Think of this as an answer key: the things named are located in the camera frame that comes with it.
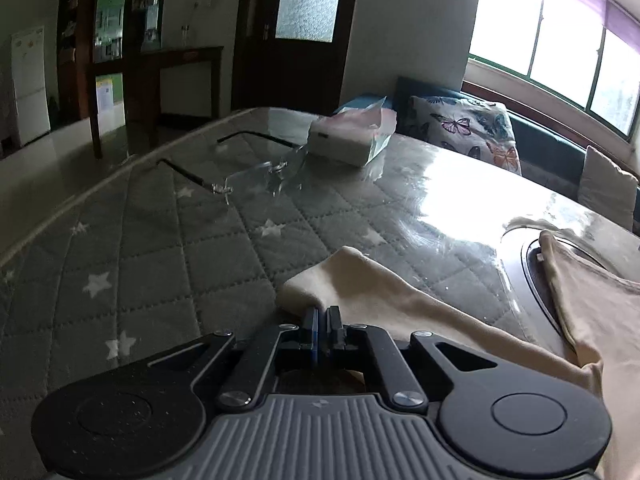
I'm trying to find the green framed window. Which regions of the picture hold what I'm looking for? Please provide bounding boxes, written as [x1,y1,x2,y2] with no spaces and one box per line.
[467,0,640,138]

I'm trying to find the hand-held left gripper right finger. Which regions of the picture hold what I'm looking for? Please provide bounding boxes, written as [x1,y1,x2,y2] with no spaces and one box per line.
[324,305,513,411]

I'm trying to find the white cushion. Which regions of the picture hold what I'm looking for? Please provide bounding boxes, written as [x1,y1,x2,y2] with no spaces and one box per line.
[575,146,640,233]

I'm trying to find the white refrigerator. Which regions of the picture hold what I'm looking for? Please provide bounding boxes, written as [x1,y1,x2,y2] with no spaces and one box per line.
[11,25,51,148]

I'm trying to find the dark wooden shelf cabinet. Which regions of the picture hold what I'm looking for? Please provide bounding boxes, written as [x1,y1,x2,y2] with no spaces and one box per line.
[56,0,171,126]

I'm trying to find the white tissue box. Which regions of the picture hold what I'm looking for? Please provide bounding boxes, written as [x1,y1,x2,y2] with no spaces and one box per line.
[307,95,398,167]

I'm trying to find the round black induction cooker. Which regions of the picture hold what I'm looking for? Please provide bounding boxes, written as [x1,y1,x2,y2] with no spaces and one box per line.
[520,237,626,331]

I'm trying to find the grey star quilted table cover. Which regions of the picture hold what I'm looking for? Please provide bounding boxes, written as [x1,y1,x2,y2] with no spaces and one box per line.
[0,107,640,480]

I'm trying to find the dark wooden console table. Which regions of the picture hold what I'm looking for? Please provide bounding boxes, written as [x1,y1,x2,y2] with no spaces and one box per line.
[87,46,224,158]

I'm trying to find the beige garment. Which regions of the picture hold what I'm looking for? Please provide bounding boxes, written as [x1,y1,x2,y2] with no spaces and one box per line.
[276,230,640,480]

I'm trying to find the dark wooden glass door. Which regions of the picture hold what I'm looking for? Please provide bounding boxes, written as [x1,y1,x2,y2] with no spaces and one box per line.
[232,0,361,111]

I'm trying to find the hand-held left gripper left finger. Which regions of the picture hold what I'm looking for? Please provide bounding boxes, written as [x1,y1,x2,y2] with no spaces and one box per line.
[142,306,321,408]

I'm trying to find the blue sofa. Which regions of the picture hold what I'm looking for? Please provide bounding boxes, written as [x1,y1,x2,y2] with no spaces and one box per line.
[395,76,588,201]

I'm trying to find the rimless eyeglasses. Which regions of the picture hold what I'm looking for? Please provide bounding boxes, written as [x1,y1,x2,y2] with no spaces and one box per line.
[157,131,306,198]

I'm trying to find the butterfly print pillow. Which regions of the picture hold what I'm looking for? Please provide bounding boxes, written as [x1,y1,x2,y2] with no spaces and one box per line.
[407,95,523,176]

